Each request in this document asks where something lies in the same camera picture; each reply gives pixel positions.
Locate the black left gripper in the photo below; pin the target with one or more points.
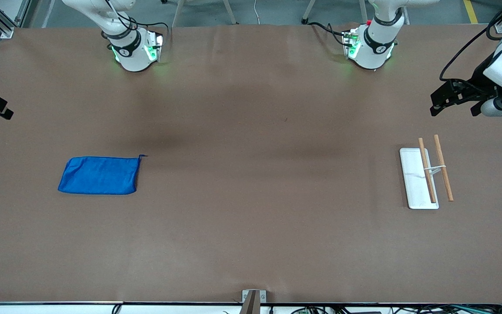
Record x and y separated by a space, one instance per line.
480 81

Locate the blue microfiber towel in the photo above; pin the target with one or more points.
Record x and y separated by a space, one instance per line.
98 174

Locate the white rectangular tray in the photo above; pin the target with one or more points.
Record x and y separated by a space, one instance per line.
414 183

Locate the grey metal stand legs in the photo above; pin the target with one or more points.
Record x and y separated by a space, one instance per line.
308 11
178 13

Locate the grey metal mounting bracket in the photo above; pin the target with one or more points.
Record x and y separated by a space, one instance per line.
247 296

